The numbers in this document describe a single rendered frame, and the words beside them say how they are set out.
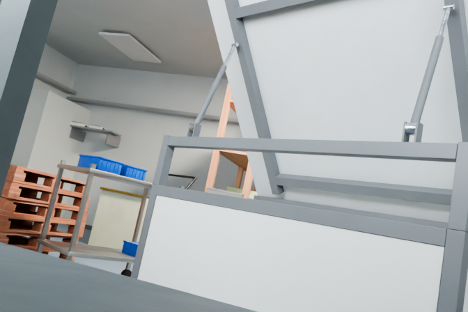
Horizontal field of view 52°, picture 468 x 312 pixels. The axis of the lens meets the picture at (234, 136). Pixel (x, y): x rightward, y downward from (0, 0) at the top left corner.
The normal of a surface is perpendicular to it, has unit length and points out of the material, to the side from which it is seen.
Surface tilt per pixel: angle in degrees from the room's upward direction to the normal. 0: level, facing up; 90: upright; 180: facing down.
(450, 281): 90
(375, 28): 126
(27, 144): 90
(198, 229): 90
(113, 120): 90
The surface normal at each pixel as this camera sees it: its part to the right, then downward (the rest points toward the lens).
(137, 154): -0.30, -0.23
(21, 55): 0.93, 0.14
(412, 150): -0.69, -0.26
